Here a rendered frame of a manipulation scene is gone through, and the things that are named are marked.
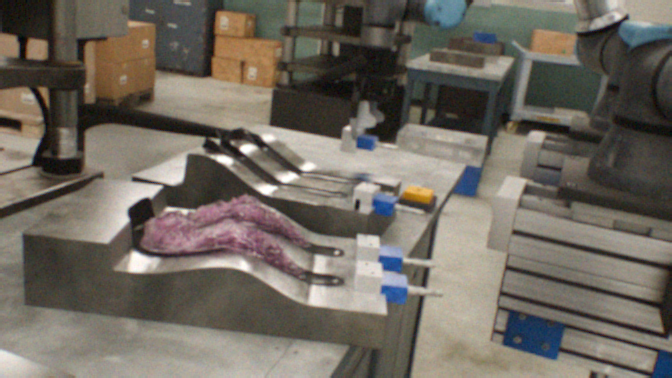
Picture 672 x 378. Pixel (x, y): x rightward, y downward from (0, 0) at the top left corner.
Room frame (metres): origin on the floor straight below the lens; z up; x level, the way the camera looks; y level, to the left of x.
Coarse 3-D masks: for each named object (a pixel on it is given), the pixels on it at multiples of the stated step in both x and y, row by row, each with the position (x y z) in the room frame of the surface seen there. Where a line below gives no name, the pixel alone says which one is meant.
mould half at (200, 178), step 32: (192, 160) 1.18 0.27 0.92; (224, 160) 1.18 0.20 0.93; (256, 160) 1.25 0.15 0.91; (192, 192) 1.18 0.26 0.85; (224, 192) 1.16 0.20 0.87; (256, 192) 1.14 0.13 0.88; (288, 192) 1.16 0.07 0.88; (352, 192) 1.19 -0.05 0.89; (384, 192) 1.22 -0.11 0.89; (320, 224) 1.10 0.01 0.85; (352, 224) 1.08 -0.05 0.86; (384, 224) 1.22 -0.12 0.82
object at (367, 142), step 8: (344, 128) 1.45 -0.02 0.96; (360, 128) 1.47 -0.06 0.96; (344, 136) 1.45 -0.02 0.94; (360, 136) 1.45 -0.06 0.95; (368, 136) 1.46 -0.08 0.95; (376, 136) 1.46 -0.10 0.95; (344, 144) 1.44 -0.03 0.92; (352, 144) 1.44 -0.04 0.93; (360, 144) 1.44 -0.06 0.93; (368, 144) 1.43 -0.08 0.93; (376, 144) 1.44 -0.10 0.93; (384, 144) 1.44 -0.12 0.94; (352, 152) 1.44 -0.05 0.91
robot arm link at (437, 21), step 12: (420, 0) 1.38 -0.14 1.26; (432, 0) 1.30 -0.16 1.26; (444, 0) 1.29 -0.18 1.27; (456, 0) 1.29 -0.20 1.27; (468, 0) 1.32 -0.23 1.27; (420, 12) 1.36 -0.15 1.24; (432, 12) 1.29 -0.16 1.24; (444, 12) 1.29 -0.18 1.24; (456, 12) 1.29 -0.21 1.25; (432, 24) 1.31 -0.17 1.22; (444, 24) 1.29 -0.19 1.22; (456, 24) 1.29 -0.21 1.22
